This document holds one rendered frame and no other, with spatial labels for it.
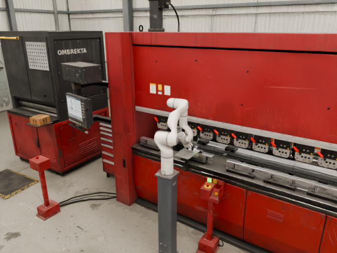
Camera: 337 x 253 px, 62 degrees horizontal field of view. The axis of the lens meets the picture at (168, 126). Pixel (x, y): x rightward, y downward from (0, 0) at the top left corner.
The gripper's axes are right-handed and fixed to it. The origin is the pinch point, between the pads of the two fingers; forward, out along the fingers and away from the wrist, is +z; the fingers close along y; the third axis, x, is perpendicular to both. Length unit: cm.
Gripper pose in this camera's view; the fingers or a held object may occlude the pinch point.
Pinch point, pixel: (190, 148)
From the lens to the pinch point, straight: 328.4
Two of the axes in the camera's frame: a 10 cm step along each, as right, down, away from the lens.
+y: -8.2, -1.8, 5.3
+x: -4.3, 8.2, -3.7
